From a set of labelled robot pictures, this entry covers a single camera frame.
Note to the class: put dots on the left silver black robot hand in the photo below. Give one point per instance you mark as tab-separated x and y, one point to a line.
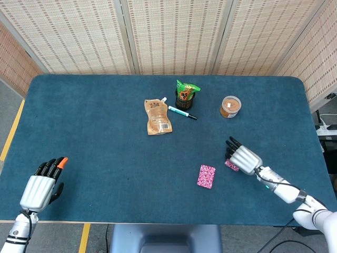
38	193

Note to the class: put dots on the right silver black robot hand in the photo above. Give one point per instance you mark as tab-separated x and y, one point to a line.
246	159

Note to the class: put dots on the pink patterned block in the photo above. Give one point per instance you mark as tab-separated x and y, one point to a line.
206	176
233	166

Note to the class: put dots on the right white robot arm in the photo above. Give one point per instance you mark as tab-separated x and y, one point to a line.
285	192

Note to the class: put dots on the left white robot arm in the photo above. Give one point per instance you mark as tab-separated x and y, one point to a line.
17	233

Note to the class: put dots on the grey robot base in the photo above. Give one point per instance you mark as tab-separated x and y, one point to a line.
166	237

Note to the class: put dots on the clear jar of rubber bands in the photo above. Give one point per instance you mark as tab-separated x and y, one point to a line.
230	108

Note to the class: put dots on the blue felt table cover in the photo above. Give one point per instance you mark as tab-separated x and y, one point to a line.
105	158

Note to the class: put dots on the teal white marker pen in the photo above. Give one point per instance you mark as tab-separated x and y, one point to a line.
179	110

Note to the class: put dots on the black mesh pen holder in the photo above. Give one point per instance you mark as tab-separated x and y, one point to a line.
183	105

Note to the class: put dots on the white power strip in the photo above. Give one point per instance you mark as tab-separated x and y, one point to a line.
327	129

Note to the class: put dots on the green snack bag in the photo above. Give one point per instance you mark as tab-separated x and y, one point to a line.
187	91

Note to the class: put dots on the orange spout pouch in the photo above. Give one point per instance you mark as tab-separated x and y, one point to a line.
158	116

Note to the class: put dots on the woven bamboo screen panel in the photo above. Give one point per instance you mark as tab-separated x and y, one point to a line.
65	34
173	34
318	60
263	34
15	63

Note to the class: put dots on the black screen hinge bracket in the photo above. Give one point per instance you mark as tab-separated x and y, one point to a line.
330	96

